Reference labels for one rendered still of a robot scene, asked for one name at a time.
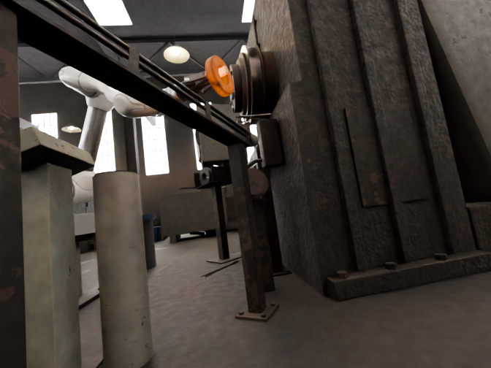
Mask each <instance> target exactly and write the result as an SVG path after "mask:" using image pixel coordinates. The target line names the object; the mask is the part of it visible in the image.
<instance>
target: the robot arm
mask: <svg viewBox="0 0 491 368"><path fill-rule="evenodd" d="M218 72H219V75H220V77H223V76H224V75H226V74H228V69H227V67H226V66H223V67H221V68H220V69H218ZM59 78H60V80H61V81H62V82H63V83H64V84H65V85H66V86H68V87H70V88H73V89H74V90H76V91H77V92H79V93H81V94H83V95H85V98H86V103H87V105H88V110H87V113H86V117H85V123H84V127H83V132H82V135H81V139H80V144H79V148H80V149H82V150H85V151H87V152H89V153H90V154H91V157H92V159H93V160H94V163H95V164H96V159H97V156H98V152H99V146H100V143H101V140H102V134H103V131H104V125H105V121H106V118H107V113H108V112H110V111H111V110H112V108H115V109H116V111H117V112H118V113H119V114H121V115H123V116H125V117H128V118H145V117H150V116H151V117H161V116H164V115H165V114H163V113H161V112H159V111H157V110H155V109H153V108H151V107H149V106H147V105H145V104H143V103H141V102H140V101H138V100H136V99H133V98H132V97H130V96H127V95H126V94H124V93H121V92H120V91H117V90H115V89H113V88H111V87H109V86H107V85H105V84H104V83H101V82H100V81H98V80H96V79H94V78H92V77H90V76H88V75H86V74H84V73H82V72H80V71H78V70H76V69H74V68H72V67H70V66H67V67H64V68H62V69H61V71H60V72H59ZM181 83H182V84H183V85H185V86H186V87H187V88H189V89H190V90H191V91H193V92H195V93H199V92H200V93H202V94H205V93H206V92H207V91H208V90H210V89H211V88H212V86H211V84H210V82H209V80H208V77H207V75H206V71H203V72H200V73H197V74H193V75H191V76H187V77H184V81H183V82H181ZM163 90H164V91H166V92H168V93H169V94H171V95H173V96H174V97H175V98H177V99H179V100H181V101H182V102H184V103H186V102H187V101H188V99H186V98H184V97H183V96H181V95H180V94H179V93H177V92H175V91H174V90H172V89H171V88H169V87H168V88H166V89H163ZM94 167H95V166H93V167H91V168H90V169H87V170H85V171H83V172H80V173H78V174H76V175H73V176H72V191H73V204H82V203H87V202H91V201H93V200H94V193H93V181H92V177H93V176H94V175H95V174H96V172H95V171H94Z"/></svg>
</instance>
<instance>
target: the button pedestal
mask: <svg viewBox="0 0 491 368"><path fill-rule="evenodd" d="M20 153H21V180H22V206H23V258H24V285H25V311H26V363H27V368H99V367H100V365H101V364H102V362H103V361H104V359H103V354H99V355H95V356H88V357H84V358H81V346H80V319H79V304H78V289H77V262H76V247H75V220H74V205H73V191H72V176H73V175H76V174H78V173H80V172H83V171H85V170H87V169H90V168H91V167H93V166H96V165H95V163H94V160H93V159H92V157H91V154H90V153H89V152H87V151H85V150H82V149H80V148H78V147H76V146H74V145H71V144H69V143H68V142H65V141H63V140H61V139H59V138H57V137H54V136H52V135H50V134H48V133H46V132H44V131H41V130H39V129H37V128H35V127H33V126H30V127H28V128H26V129H23V130H20Z"/></svg>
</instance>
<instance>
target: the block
mask: <svg viewBox="0 0 491 368"><path fill-rule="evenodd" d="M256 130H257V135H258V138H259V150H260V156H261V158H262V168H264V169H267V168H274V167H280V166H281V165H283V153H282V148H281V139H280V134H279V129H278V121H277V119H267V120H259V121H258V123H257V125H256Z"/></svg>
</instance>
